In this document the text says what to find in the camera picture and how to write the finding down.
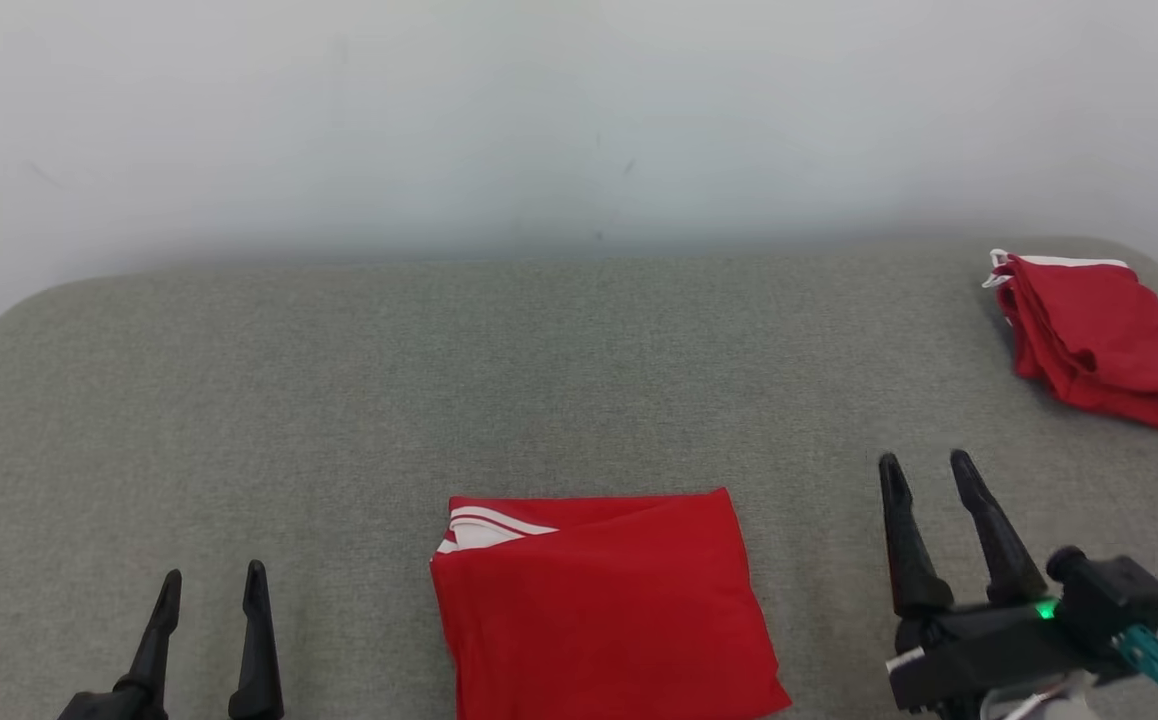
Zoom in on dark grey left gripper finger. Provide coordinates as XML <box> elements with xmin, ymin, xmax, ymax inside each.
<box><xmin>114</xmin><ymin>570</ymin><xmax>183</xmax><ymax>720</ymax></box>
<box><xmin>228</xmin><ymin>560</ymin><xmax>286</xmax><ymax>720</ymax></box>

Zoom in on red shorts with white trim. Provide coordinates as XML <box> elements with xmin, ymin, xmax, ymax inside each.
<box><xmin>982</xmin><ymin>249</ymin><xmax>1158</xmax><ymax>440</ymax></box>

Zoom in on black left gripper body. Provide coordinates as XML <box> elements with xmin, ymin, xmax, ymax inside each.
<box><xmin>57</xmin><ymin>688</ymin><xmax>132</xmax><ymax>720</ymax></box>

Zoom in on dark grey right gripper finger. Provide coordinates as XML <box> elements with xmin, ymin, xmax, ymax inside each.
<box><xmin>949</xmin><ymin>450</ymin><xmax>1049</xmax><ymax>606</ymax></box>
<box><xmin>878</xmin><ymin>453</ymin><xmax>956</xmax><ymax>618</ymax></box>

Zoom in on red white jersey number 23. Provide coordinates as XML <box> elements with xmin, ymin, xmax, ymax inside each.
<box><xmin>429</xmin><ymin>487</ymin><xmax>793</xmax><ymax>720</ymax></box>

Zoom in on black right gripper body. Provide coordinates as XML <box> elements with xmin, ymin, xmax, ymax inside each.
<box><xmin>886</xmin><ymin>600</ymin><xmax>1100</xmax><ymax>714</ymax></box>

